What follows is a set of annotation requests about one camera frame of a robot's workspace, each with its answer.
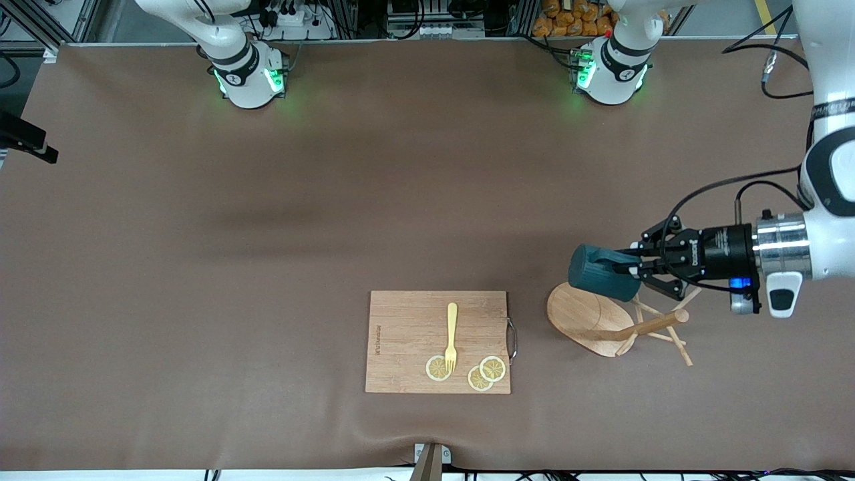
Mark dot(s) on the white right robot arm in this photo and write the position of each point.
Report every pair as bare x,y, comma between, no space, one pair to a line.
247,80

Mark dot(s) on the white power strip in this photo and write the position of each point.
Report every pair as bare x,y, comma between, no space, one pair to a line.
297,20

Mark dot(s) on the yellow plastic fork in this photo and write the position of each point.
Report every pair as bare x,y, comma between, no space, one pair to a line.
452,321

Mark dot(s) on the brown table mat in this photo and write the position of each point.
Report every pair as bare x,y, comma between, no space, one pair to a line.
267,267

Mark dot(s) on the orange packaged goods pile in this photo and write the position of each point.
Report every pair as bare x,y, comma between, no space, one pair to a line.
574,20

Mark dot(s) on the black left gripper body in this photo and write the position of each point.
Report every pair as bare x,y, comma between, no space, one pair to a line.
725,252

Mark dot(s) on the lemon slice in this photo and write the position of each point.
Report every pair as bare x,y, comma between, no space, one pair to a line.
494,367
477,381
435,371

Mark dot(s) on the teal cup yellow inside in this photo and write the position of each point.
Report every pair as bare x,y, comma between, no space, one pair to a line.
594,274

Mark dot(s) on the grey metal camera bracket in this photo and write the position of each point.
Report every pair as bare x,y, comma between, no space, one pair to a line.
429,461

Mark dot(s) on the wooden cup rack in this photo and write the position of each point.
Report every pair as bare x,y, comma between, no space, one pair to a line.
581,321

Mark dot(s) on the aluminium frame profile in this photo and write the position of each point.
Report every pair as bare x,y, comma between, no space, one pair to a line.
63,20

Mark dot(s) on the wooden cutting board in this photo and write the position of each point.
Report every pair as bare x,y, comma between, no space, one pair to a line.
407,334

